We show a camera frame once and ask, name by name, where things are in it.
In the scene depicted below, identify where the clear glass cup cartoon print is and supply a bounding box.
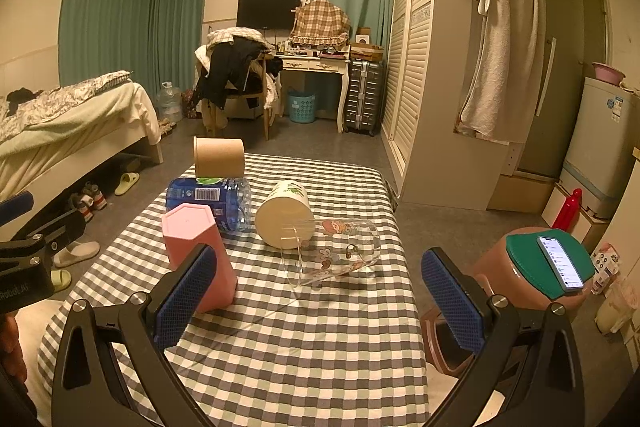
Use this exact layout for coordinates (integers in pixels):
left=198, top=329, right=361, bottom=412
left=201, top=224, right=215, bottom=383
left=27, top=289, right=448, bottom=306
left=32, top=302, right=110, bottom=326
left=280, top=218, right=382, bottom=300

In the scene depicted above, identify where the large clear water jug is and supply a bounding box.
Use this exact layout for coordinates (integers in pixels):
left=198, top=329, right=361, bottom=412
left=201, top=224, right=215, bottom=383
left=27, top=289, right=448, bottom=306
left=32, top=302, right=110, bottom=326
left=155, top=82, right=182, bottom=124

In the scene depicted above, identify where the pale yellow slipper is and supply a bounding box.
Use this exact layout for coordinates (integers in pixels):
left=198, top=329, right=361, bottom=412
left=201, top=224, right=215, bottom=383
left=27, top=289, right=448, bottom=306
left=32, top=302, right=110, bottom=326
left=114, top=173, right=140, bottom=196

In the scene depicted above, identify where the wide green curtain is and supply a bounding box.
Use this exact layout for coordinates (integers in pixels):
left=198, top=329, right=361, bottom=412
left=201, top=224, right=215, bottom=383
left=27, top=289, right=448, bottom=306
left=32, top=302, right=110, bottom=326
left=59, top=0, right=213, bottom=95

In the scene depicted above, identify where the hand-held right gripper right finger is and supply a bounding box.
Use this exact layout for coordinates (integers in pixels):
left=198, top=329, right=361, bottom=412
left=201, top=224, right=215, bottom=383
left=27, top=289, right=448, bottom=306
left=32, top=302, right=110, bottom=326
left=421, top=247, right=597, bottom=427

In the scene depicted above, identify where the red bottle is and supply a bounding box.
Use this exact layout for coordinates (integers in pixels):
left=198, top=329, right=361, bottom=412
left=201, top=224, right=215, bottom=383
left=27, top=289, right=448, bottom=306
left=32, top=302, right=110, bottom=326
left=552, top=188, right=583, bottom=232

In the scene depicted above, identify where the white cup green print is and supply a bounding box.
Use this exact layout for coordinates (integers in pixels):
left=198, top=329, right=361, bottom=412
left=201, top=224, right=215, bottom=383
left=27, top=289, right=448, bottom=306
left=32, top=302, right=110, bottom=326
left=255, top=180, right=317, bottom=249

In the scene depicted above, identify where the white storage box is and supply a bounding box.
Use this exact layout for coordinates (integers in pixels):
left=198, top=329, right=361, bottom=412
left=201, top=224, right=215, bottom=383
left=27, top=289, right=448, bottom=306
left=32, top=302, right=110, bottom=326
left=542, top=184, right=608, bottom=248

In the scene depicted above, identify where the checkered tablecloth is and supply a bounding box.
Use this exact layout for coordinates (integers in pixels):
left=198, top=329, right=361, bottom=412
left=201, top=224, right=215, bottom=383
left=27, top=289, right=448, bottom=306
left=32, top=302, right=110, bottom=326
left=37, top=152, right=431, bottom=427

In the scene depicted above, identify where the white slipper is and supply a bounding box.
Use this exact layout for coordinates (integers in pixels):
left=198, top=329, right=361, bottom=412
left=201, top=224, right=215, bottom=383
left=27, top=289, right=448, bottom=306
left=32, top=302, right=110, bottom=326
left=52, top=241, right=101, bottom=268

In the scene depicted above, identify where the floral quilt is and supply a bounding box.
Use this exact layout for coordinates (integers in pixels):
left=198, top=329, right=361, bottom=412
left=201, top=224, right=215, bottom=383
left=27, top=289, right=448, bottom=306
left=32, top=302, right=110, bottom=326
left=0, top=71, right=133, bottom=142

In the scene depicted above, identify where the pink basin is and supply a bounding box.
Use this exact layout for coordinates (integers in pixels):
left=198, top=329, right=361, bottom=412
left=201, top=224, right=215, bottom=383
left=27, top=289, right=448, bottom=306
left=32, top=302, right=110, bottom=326
left=592, top=62, right=627, bottom=84

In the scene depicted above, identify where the bed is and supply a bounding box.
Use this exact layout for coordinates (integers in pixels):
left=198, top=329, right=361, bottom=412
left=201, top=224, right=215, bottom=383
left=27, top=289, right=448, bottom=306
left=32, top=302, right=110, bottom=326
left=0, top=71, right=165, bottom=208

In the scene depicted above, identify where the white plastic bag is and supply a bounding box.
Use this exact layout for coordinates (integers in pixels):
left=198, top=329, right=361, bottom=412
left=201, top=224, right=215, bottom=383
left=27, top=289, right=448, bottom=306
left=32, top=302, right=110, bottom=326
left=595, top=277, right=640, bottom=335

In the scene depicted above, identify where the white louvred wardrobe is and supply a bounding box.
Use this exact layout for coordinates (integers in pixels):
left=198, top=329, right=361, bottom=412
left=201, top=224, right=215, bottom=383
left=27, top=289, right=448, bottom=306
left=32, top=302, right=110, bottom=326
left=380, top=0, right=541, bottom=210

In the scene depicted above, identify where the brown plastic stool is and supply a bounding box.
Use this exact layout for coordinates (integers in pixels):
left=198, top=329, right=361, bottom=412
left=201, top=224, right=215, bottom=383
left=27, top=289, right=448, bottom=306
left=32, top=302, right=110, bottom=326
left=420, top=227, right=596, bottom=378

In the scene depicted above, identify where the black jacket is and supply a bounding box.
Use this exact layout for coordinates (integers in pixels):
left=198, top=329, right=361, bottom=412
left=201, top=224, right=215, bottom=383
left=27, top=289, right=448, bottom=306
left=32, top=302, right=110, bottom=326
left=192, top=36, right=266, bottom=108

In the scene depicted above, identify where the blue plastic water bottle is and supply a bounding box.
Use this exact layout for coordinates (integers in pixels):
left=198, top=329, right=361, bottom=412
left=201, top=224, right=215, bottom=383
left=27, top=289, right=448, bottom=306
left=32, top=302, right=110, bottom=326
left=166, top=176, right=252, bottom=234

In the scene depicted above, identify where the black monitor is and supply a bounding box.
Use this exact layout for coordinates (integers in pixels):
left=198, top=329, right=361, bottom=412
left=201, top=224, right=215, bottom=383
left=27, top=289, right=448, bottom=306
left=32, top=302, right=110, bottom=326
left=237, top=0, right=302, bottom=29

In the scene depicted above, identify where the large cardboard box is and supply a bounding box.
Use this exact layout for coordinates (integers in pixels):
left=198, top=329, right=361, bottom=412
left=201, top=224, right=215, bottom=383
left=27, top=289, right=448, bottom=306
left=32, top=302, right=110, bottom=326
left=487, top=174, right=556, bottom=212

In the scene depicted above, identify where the pair of sneakers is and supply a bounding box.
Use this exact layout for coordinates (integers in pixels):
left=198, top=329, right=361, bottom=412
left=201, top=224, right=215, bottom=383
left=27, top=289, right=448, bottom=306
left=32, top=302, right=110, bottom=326
left=67, top=181, right=108, bottom=223

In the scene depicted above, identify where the brown paper cup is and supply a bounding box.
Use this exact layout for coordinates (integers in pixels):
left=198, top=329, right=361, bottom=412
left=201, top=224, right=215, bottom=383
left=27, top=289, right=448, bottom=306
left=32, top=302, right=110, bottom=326
left=193, top=136, right=246, bottom=180

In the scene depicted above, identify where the small white fridge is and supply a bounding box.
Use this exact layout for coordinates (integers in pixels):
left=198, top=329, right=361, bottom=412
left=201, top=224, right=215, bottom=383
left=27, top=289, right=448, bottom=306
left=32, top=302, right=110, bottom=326
left=559, top=77, right=640, bottom=220

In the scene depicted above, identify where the frosted glass door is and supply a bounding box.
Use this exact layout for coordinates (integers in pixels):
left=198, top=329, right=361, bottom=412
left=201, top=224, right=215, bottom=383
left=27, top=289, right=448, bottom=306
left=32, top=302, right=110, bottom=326
left=517, top=0, right=611, bottom=180

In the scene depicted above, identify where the wooden chair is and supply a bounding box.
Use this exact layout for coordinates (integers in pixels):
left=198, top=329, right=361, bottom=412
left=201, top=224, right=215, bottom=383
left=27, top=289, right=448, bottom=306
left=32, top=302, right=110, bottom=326
left=202, top=52, right=281, bottom=140

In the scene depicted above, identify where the white hanging towel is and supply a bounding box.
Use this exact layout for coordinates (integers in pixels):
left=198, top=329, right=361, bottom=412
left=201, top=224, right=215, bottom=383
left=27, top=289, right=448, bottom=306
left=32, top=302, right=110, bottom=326
left=460, top=0, right=543, bottom=140

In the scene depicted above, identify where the white desk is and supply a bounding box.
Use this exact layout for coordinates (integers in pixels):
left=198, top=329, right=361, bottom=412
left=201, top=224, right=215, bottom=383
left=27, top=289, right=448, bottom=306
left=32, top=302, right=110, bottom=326
left=272, top=52, right=351, bottom=122

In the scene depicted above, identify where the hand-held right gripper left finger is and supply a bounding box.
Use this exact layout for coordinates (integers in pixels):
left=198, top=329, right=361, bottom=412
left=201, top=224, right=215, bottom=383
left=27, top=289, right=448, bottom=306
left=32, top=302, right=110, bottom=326
left=50, top=243, right=221, bottom=427

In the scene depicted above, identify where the blue laundry basket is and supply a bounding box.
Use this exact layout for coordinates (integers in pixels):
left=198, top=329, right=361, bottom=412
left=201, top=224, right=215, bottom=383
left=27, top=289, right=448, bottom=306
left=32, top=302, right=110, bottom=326
left=287, top=91, right=317, bottom=124

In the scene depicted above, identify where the dark clothing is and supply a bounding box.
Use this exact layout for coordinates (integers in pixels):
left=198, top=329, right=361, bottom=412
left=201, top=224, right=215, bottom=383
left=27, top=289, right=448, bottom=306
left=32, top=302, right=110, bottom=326
left=5, top=88, right=43, bottom=112

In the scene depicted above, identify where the plaid blanket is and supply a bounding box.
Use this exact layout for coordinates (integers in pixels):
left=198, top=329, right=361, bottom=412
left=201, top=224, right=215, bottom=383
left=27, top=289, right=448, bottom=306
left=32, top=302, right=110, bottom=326
left=290, top=0, right=352, bottom=48

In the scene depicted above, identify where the person's left forearm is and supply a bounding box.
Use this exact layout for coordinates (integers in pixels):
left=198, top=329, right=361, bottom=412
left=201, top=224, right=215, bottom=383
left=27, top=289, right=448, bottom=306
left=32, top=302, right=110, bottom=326
left=0, top=313, right=27, bottom=390

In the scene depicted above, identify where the printed plastic bag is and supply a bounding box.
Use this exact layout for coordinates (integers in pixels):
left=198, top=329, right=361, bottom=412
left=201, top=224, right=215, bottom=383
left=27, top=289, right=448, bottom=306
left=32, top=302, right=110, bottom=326
left=592, top=242, right=626, bottom=295

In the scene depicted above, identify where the smartphone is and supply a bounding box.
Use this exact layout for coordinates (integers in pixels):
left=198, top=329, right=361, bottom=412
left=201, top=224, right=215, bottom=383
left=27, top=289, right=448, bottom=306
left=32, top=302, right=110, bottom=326
left=537, top=234, right=586, bottom=294

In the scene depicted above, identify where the green stool cushion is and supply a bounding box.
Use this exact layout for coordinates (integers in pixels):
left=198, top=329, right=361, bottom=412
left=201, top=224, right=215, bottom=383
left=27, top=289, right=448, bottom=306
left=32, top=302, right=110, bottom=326
left=505, top=232, right=597, bottom=300

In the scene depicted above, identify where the pink hexagonal cup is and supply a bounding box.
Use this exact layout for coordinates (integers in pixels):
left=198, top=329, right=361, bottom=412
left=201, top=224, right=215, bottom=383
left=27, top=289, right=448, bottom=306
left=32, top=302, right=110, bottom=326
left=161, top=203, right=238, bottom=314

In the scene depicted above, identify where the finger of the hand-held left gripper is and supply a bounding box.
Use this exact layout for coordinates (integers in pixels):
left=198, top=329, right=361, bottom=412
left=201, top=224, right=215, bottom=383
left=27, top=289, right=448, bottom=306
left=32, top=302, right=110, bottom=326
left=0, top=191, right=86, bottom=254

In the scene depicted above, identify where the grey ribbed suitcase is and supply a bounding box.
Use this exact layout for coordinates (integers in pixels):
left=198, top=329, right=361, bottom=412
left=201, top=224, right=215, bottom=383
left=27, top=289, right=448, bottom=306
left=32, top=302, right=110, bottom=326
left=344, top=59, right=386, bottom=136

